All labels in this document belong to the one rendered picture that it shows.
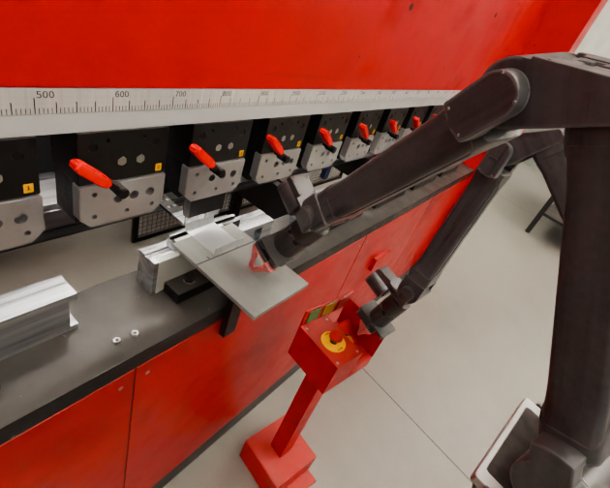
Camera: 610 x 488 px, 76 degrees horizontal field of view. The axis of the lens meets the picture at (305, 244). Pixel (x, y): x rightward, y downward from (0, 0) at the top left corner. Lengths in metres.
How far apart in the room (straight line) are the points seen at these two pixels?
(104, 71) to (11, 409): 0.54
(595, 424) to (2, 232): 0.72
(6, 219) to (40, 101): 0.17
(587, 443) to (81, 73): 0.69
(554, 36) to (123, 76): 2.41
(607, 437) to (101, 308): 0.85
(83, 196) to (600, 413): 0.69
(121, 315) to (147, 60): 0.52
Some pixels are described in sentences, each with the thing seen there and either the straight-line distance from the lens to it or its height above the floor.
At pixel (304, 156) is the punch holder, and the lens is 1.08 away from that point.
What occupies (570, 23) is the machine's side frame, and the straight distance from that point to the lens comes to 2.74.
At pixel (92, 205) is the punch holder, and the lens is 0.71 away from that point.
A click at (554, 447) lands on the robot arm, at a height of 1.28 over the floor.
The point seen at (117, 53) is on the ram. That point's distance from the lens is 0.63.
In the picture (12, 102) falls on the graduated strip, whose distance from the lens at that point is 0.60.
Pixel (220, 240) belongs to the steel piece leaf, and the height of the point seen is 1.00.
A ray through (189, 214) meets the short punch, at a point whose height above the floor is 1.06.
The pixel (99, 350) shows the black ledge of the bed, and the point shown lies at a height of 0.87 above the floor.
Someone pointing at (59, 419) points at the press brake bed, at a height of 0.81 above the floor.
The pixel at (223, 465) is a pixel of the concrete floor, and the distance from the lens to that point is 1.73.
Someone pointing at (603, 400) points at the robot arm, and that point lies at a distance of 0.45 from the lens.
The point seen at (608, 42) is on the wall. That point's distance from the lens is 8.23.
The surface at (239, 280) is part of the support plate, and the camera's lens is 0.85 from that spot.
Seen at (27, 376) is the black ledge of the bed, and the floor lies 0.88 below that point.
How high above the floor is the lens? 1.56
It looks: 33 degrees down
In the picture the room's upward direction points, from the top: 21 degrees clockwise
